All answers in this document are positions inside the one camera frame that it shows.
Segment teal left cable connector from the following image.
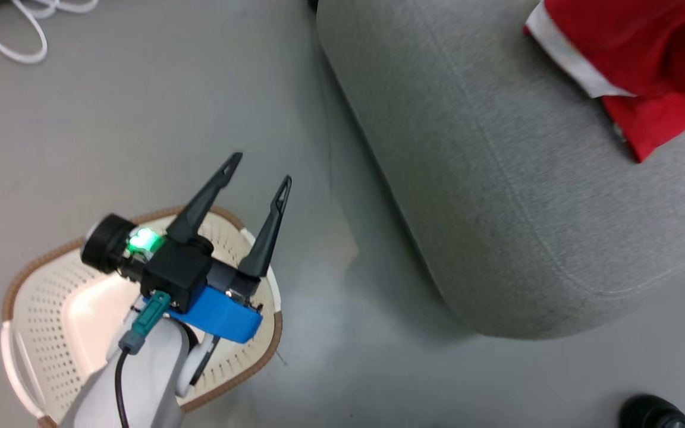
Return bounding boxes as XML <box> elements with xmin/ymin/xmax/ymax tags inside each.
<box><xmin>119</xmin><ymin>291</ymin><xmax>171</xmax><ymax>355</ymax></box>

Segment black round left gripper motor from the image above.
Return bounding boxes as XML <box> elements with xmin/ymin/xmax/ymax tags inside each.
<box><xmin>80</xmin><ymin>213</ymin><xmax>139</xmax><ymax>275</ymax></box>

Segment cream perforated laundry basket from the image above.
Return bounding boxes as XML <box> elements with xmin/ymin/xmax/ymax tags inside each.
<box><xmin>0</xmin><ymin>204</ymin><xmax>284</xmax><ymax>428</ymax></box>

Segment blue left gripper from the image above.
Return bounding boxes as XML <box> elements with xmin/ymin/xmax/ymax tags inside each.
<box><xmin>165</xmin><ymin>152</ymin><xmax>293</xmax><ymax>345</ymax></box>

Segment red garment with white trim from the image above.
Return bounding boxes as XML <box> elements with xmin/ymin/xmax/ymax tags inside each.
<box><xmin>523</xmin><ymin>0</ymin><xmax>685</xmax><ymax>163</ymax></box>

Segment white looped floor cable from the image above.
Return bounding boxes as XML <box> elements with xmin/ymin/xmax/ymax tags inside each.
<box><xmin>0</xmin><ymin>0</ymin><xmax>100</xmax><ymax>65</ymax></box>

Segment grey fabric sofa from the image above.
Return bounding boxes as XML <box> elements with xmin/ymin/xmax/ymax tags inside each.
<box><xmin>316</xmin><ymin>0</ymin><xmax>685</xmax><ymax>341</ymax></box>

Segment black shoe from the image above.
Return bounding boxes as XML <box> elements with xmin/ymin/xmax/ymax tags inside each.
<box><xmin>618</xmin><ymin>394</ymin><xmax>685</xmax><ymax>428</ymax></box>

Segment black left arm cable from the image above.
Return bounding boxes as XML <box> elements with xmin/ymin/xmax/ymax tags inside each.
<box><xmin>115</xmin><ymin>350</ymin><xmax>133</xmax><ymax>428</ymax></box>

